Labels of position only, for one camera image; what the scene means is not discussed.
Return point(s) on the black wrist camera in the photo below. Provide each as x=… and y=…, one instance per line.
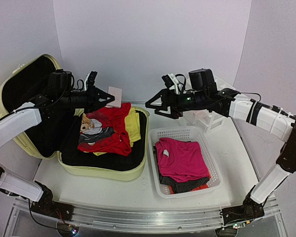
x=203, y=79
x=61, y=81

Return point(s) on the pale pink box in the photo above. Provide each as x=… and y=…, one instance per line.
x=117, y=93

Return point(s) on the red garment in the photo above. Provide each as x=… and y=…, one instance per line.
x=104, y=131

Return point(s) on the white perforated plastic basket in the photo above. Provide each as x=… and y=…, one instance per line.
x=187, y=134

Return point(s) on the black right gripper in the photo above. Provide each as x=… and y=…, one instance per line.
x=174, y=104

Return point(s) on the white printed garment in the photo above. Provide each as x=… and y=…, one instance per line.
x=92, y=131

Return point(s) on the white plastic drawer organizer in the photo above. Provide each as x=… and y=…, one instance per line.
x=207, y=121

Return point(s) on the orange garment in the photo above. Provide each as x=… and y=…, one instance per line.
x=196, y=189

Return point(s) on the magenta garment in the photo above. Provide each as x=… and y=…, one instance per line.
x=182, y=161

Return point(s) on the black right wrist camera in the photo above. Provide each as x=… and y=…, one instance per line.
x=203, y=79

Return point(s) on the yellow garment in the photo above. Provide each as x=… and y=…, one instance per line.
x=126, y=124

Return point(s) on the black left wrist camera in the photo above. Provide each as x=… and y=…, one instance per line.
x=61, y=81

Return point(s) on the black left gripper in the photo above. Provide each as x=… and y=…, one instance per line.
x=93, y=103

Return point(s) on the pale green hard-shell suitcase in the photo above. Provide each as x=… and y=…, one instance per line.
x=58, y=135

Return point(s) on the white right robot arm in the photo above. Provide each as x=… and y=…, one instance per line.
x=273, y=120

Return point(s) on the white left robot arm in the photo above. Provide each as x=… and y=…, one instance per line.
x=47, y=171

